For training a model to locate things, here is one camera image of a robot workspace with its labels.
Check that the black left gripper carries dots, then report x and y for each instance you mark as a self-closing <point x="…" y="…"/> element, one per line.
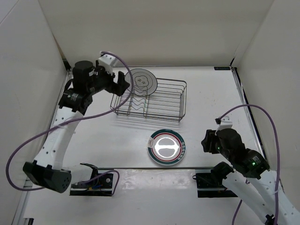
<point x="118" y="89"/>

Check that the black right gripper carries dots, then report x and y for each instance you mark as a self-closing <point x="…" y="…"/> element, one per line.
<point x="207" y="143"/>

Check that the green red rimmed plate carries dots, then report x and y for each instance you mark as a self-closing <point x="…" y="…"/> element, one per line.
<point x="166" y="147"/>

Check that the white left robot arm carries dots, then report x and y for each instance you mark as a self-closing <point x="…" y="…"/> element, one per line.
<point x="88" y="79"/>

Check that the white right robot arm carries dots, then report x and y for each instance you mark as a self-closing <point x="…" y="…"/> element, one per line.
<point x="249" y="176"/>

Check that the rear white plate brown drawing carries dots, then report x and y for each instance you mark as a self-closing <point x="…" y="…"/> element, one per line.
<point x="145" y="83"/>

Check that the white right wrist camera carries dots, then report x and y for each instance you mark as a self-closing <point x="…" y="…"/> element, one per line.
<point x="223" y="123"/>

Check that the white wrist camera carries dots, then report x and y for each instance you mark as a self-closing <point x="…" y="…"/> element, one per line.
<point x="223" y="123"/>
<point x="107" y="61"/>

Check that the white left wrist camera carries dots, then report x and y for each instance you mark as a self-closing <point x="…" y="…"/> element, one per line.
<point x="107" y="61"/>

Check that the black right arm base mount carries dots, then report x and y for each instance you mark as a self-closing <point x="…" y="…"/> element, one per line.
<point x="209" y="181"/>

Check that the metal wire dish rack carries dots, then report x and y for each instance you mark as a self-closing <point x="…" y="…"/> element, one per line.
<point x="167" y="102"/>

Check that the aluminium rail frame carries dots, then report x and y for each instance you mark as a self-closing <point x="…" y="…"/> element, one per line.
<point x="248" y="111"/>

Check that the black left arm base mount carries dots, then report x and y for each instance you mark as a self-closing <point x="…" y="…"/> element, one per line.
<point x="89" y="180"/>

